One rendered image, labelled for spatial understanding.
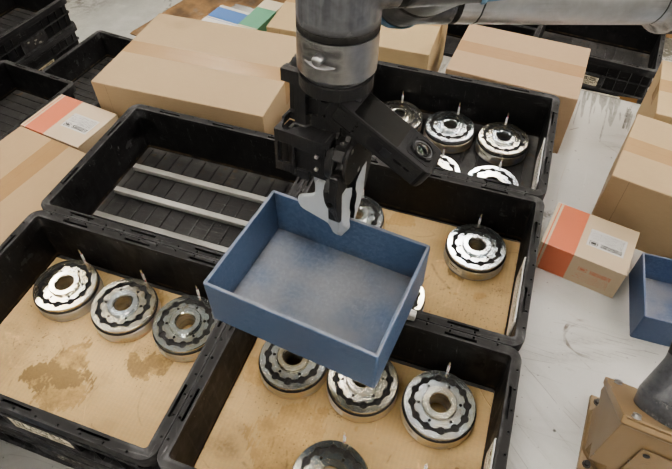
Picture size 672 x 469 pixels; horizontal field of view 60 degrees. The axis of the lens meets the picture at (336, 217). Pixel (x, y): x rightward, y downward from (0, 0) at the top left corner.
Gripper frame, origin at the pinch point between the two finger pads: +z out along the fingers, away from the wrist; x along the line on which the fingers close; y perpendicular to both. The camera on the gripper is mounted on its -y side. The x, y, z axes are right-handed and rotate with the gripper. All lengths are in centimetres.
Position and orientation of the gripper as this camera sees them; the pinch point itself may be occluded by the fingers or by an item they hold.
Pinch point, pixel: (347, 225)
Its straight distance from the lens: 67.6
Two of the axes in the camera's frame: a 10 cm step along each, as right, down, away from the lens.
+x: -4.4, 6.2, -6.4
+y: -9.0, -3.3, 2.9
